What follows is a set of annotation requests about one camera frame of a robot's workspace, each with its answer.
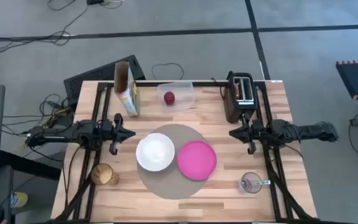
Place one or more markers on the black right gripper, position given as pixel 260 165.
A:
pixel 250 133

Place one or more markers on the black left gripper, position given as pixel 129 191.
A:
pixel 113 133

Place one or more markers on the panda print cereal box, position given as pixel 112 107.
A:
pixel 130 93

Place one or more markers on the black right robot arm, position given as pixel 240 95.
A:
pixel 306 132

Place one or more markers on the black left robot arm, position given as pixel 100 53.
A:
pixel 57 135

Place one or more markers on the black toaster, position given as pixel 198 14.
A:
pixel 232 109

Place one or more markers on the white ceramic bowl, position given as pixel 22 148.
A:
pixel 155 152

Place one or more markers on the ribbed wooden cup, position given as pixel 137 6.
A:
pixel 102 174

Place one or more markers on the pink plastic plate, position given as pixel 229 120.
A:
pixel 197 160

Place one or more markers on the clear glass cup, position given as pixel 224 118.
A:
pixel 249 183

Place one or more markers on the red apple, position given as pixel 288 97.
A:
pixel 169 98

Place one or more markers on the round grey placemat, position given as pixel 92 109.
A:
pixel 166 186

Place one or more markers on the clear plastic container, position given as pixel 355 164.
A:
pixel 184 93

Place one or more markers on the black floor beam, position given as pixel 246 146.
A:
pixel 30 165

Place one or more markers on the yellow white packet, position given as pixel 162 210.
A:
pixel 19 199

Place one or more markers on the black aluminium table frame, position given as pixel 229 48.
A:
pixel 148 83

